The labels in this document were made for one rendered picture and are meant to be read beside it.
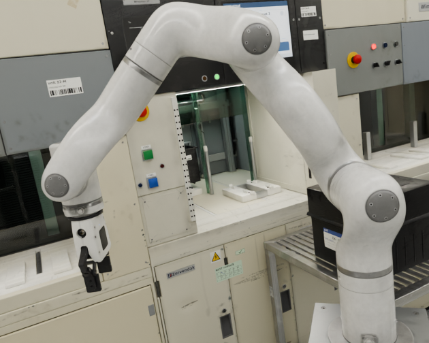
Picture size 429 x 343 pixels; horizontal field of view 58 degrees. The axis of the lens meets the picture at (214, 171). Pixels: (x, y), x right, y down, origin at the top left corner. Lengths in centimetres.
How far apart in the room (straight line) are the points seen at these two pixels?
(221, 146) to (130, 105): 171
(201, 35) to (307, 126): 27
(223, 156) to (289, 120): 169
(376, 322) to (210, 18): 73
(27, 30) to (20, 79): 14
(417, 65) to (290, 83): 138
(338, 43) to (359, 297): 114
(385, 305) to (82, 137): 72
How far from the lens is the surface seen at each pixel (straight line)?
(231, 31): 73
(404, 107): 280
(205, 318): 164
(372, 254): 90
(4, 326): 147
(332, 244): 137
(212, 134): 245
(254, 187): 194
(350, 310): 98
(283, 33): 164
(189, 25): 79
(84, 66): 133
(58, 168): 78
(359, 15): 193
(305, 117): 80
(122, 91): 80
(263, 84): 84
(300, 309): 188
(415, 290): 127
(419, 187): 133
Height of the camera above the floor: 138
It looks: 12 degrees down
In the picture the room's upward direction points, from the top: 8 degrees counter-clockwise
